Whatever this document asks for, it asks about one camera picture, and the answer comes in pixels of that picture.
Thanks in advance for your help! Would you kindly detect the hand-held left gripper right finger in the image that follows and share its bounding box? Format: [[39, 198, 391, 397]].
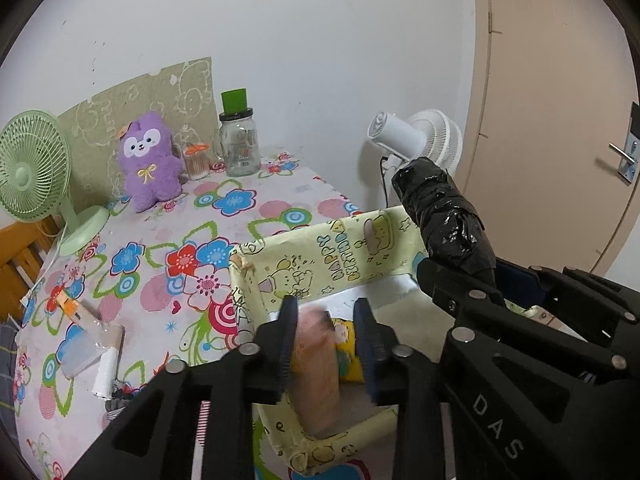
[[352, 298, 452, 480]]

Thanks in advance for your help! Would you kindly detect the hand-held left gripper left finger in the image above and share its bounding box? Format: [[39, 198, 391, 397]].
[[65, 295, 301, 480]]

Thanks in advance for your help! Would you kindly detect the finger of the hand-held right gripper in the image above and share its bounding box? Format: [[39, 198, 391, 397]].
[[416, 257, 507, 347], [494, 259, 640, 357]]

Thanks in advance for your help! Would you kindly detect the yellow snack packet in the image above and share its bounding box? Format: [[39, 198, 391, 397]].
[[332, 317, 366, 385]]

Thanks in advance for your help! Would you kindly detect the black plastic bag bundle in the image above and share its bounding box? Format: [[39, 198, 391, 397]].
[[391, 156, 497, 286]]

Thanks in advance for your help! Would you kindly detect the yellow printed box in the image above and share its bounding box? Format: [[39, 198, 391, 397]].
[[229, 205, 432, 476]]

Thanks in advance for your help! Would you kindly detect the grey cloth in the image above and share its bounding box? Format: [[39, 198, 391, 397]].
[[102, 385, 146, 431]]

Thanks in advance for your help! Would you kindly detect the white small tube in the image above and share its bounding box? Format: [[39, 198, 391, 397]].
[[91, 325, 125, 400]]

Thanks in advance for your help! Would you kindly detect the white standing fan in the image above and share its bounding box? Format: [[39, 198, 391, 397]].
[[367, 109, 463, 181]]

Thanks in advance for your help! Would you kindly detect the floral tablecloth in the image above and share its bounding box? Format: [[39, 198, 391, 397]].
[[12, 147, 401, 480]]

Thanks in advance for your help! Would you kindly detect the beige door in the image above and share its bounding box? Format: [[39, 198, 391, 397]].
[[452, 0, 640, 281]]

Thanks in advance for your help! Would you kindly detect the small jar orange lid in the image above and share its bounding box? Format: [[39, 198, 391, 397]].
[[183, 142, 211, 181]]

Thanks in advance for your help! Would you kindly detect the glass jar green lid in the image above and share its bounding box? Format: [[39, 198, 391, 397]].
[[216, 89, 261, 177]]

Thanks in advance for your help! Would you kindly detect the purple plush toy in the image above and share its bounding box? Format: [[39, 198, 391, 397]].
[[117, 111, 185, 213]]

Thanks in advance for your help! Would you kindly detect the wooden bed headboard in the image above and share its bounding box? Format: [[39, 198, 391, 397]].
[[0, 215, 61, 321]]

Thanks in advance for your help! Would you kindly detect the green printed board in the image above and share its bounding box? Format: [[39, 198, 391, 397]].
[[57, 56, 217, 206]]

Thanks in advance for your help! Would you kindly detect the green desk fan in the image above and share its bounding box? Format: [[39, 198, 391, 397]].
[[0, 110, 111, 257]]

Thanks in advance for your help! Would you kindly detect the black fan cord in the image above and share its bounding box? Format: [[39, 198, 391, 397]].
[[380, 155, 392, 209]]

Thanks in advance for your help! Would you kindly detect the metal door handle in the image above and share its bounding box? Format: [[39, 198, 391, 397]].
[[609, 102, 640, 185]]

